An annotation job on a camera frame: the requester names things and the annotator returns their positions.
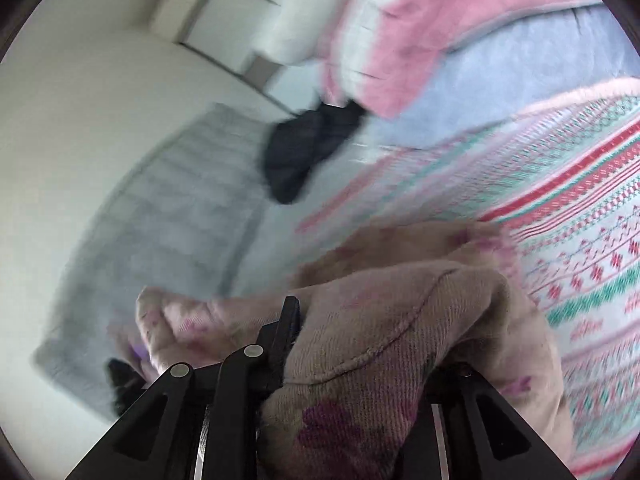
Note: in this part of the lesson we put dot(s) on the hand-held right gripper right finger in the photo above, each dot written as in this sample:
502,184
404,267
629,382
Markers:
460,395

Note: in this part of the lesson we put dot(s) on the white grey wardrobe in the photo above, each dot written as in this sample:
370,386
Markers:
220,10

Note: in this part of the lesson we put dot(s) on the black garment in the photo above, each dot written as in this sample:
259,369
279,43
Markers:
300,155

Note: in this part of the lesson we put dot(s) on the pink grey blanket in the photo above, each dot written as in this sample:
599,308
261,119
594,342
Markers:
425,15

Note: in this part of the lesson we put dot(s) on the floral beige padded jacket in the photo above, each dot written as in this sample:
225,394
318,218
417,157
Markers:
375,320

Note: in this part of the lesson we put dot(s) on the grey pillow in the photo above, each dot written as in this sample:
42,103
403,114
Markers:
300,10

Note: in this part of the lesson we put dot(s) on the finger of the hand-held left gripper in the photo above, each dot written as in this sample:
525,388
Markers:
122,380

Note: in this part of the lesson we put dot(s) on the patterned striped blanket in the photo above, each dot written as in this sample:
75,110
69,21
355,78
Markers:
575,200

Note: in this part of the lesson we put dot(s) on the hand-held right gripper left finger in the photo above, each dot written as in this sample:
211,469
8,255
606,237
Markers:
280,350

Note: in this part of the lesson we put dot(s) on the light blue blanket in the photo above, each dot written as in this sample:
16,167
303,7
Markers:
500,90

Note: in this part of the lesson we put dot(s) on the grey quilted headboard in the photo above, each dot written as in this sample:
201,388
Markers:
165,220

